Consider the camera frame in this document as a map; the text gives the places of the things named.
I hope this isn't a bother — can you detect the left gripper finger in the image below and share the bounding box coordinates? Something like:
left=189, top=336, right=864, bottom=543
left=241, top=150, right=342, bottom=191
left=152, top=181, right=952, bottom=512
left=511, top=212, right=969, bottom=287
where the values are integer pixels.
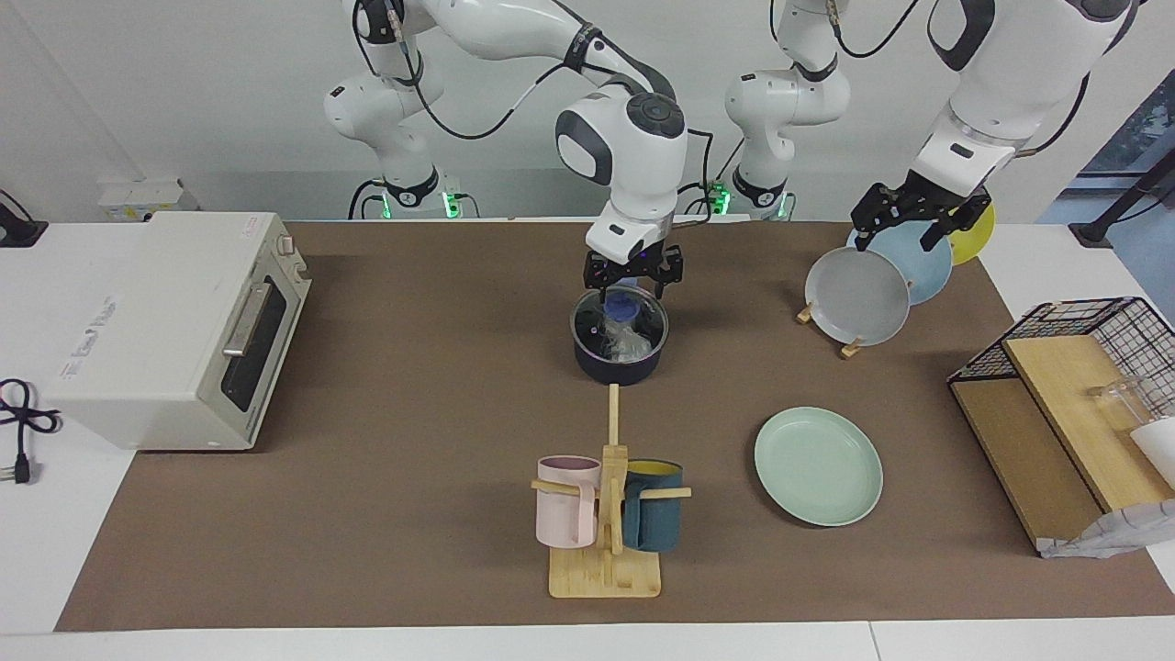
left=920, top=191, right=993, bottom=253
left=851, top=184, right=901, bottom=253

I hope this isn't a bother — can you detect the glass lid blue knob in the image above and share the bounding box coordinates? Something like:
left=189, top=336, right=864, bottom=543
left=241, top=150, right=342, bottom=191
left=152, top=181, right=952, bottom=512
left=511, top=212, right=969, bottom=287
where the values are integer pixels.
left=571, top=286, right=669, bottom=361

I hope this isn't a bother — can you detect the clear plastic food bag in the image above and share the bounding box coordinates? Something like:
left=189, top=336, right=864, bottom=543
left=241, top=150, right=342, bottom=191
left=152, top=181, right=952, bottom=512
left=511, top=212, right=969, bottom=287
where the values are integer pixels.
left=597, top=317, right=653, bottom=361

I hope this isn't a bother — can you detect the yellow plate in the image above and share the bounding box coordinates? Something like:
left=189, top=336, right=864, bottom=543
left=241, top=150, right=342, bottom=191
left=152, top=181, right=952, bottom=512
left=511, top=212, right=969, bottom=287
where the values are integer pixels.
left=948, top=200, right=997, bottom=267

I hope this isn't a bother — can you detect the light blue plate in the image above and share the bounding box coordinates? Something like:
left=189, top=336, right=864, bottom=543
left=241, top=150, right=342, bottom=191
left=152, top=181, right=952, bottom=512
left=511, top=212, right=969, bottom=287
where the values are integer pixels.
left=845, top=220, right=954, bottom=306

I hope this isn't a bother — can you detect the grey plate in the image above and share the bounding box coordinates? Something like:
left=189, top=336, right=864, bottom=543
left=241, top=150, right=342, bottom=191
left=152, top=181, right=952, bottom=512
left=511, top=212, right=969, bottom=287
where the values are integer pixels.
left=805, top=246, right=912, bottom=348

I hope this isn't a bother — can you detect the wooden plate rack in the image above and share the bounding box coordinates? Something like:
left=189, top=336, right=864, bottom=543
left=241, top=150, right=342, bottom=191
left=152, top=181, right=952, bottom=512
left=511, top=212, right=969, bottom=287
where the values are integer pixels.
left=796, top=296, right=866, bottom=360

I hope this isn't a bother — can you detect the light green plate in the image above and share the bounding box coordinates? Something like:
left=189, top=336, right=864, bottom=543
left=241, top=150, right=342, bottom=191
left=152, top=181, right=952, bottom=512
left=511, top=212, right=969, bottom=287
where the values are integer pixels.
left=754, top=407, right=884, bottom=528

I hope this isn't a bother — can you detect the dark blue saucepan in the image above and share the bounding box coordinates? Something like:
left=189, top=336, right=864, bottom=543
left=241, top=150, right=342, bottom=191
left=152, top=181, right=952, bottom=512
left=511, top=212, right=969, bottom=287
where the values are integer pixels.
left=569, top=286, right=671, bottom=387

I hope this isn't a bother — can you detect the black stand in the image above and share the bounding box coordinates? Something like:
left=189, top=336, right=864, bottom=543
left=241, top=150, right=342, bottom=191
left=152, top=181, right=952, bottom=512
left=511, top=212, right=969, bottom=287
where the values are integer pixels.
left=1069, top=147, right=1175, bottom=249

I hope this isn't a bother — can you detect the pink mug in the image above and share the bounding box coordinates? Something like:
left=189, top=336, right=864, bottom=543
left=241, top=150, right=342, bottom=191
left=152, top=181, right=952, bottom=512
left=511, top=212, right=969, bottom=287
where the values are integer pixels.
left=536, top=455, right=602, bottom=550

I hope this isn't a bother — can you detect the dark teal mug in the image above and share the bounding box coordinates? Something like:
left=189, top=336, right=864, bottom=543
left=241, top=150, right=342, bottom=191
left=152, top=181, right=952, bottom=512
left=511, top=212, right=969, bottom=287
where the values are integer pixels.
left=621, top=459, right=685, bottom=553

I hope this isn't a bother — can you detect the clear glass cup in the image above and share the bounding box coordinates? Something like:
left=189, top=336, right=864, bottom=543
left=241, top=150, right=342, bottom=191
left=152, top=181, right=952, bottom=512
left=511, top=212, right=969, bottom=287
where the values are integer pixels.
left=1088, top=376, right=1153, bottom=432

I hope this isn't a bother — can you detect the wooden mug tree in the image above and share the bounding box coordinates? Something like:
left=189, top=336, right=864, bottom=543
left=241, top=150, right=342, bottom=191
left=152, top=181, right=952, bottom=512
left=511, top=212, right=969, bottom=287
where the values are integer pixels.
left=531, top=384, right=692, bottom=599

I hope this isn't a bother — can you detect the brown table mat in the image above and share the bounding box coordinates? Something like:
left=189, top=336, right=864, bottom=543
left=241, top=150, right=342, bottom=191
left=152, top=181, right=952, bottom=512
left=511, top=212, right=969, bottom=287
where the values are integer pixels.
left=53, top=220, right=1175, bottom=633

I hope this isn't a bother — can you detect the white cup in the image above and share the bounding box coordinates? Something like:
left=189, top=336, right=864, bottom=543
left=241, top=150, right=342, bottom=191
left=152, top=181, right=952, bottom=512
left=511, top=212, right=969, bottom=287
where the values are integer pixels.
left=1129, top=418, right=1175, bottom=487

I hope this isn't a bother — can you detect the white patterned cloth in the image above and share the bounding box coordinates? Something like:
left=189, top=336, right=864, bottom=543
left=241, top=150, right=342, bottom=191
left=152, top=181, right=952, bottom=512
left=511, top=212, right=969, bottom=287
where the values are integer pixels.
left=1037, top=499, right=1175, bottom=559

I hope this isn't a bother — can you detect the cream toaster oven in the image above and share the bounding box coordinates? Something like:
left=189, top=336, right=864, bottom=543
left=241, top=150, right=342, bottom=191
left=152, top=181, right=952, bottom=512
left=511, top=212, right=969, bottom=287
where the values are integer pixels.
left=44, top=212, right=313, bottom=452

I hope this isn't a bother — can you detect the white socket box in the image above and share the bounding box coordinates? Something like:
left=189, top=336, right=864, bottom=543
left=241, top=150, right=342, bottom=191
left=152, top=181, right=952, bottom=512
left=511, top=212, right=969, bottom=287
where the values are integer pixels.
left=98, top=179, right=198, bottom=223

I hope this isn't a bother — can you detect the black table clamp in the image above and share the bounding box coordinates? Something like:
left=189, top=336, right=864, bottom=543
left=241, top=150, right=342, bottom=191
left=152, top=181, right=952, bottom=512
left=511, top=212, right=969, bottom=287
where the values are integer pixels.
left=0, top=190, right=49, bottom=249

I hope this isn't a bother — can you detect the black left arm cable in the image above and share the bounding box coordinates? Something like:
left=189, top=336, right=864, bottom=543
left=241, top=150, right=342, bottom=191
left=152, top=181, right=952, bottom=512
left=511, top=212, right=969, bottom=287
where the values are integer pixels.
left=826, top=0, right=1093, bottom=157

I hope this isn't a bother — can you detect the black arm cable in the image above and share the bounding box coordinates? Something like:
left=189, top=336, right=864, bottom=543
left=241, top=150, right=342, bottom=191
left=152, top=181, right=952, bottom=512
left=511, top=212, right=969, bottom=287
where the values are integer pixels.
left=826, top=0, right=1093, bottom=157
left=353, top=0, right=643, bottom=140

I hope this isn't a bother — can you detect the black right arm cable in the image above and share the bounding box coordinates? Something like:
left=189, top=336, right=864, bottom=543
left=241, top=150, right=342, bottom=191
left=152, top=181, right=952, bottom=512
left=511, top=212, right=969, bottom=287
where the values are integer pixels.
left=353, top=0, right=643, bottom=140

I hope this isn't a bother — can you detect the wire and wood shelf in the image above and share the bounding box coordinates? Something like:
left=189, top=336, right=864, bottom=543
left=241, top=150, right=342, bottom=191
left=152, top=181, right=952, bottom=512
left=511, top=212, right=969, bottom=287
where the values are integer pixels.
left=947, top=297, right=1175, bottom=559

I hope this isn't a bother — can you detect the black power cable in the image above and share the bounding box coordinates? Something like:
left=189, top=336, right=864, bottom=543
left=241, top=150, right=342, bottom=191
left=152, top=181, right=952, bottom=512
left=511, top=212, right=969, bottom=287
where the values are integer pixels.
left=0, top=378, right=63, bottom=486

